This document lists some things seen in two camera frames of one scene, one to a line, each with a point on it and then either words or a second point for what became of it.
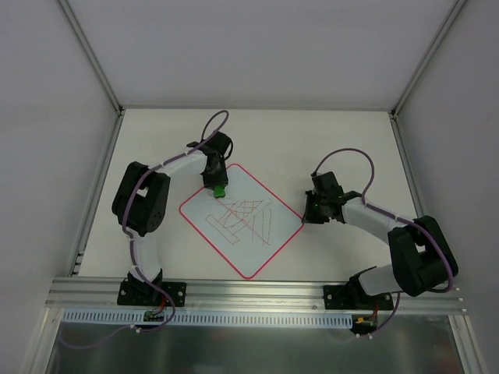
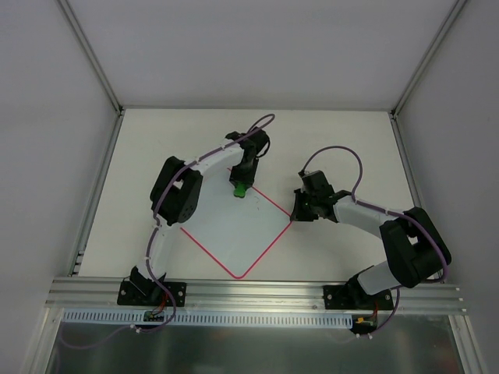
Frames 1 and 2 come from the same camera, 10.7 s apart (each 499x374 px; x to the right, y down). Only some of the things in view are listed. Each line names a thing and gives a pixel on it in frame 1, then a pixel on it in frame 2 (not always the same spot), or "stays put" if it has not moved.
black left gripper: (215, 181) → (242, 175)
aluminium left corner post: (92, 58) stays put
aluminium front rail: (286, 294) stays put
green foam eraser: (219, 191) → (240, 190)
